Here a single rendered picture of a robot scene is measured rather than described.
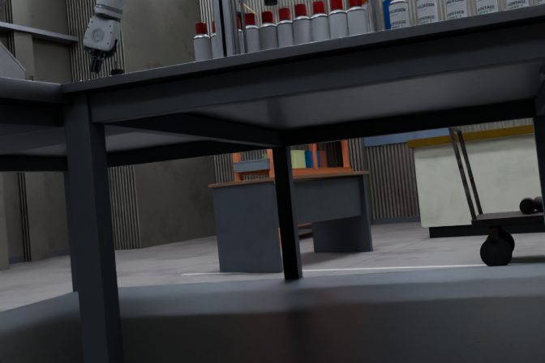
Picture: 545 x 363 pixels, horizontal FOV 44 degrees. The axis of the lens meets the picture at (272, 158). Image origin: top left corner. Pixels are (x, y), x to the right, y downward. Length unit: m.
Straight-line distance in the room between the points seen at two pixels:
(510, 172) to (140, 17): 5.86
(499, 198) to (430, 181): 0.66
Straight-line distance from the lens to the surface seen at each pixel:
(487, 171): 6.50
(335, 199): 5.55
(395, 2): 1.89
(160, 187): 9.88
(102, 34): 2.19
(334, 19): 1.91
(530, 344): 1.47
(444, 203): 6.61
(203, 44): 2.02
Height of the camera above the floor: 0.56
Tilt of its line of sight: 3 degrees up
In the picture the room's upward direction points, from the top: 6 degrees counter-clockwise
